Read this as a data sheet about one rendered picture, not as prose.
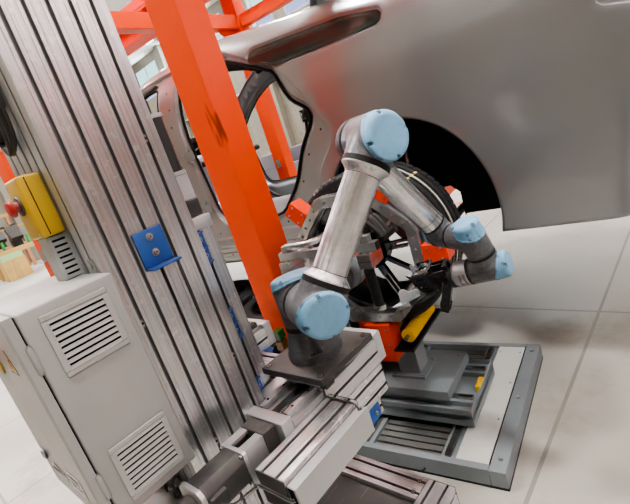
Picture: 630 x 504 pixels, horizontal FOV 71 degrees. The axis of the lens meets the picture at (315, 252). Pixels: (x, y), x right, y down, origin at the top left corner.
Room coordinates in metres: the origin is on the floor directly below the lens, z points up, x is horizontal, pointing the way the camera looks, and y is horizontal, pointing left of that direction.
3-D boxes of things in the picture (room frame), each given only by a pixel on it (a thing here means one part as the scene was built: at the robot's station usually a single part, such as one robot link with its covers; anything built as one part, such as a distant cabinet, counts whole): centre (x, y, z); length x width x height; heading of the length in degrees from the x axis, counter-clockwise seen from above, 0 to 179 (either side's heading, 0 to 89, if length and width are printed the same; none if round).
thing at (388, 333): (1.70, -0.19, 0.48); 0.16 x 0.12 x 0.17; 141
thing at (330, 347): (1.10, 0.08, 0.87); 0.15 x 0.15 x 0.10
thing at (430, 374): (1.80, -0.27, 0.32); 0.40 x 0.30 x 0.28; 51
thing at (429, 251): (1.48, -0.41, 0.85); 0.09 x 0.08 x 0.07; 51
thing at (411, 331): (1.67, -0.32, 0.51); 0.29 x 0.06 x 0.06; 141
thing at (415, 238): (1.67, -0.16, 0.85); 0.54 x 0.07 x 0.54; 51
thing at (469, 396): (1.78, -0.30, 0.13); 0.50 x 0.36 x 0.10; 51
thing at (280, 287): (1.09, 0.08, 0.98); 0.13 x 0.12 x 0.14; 18
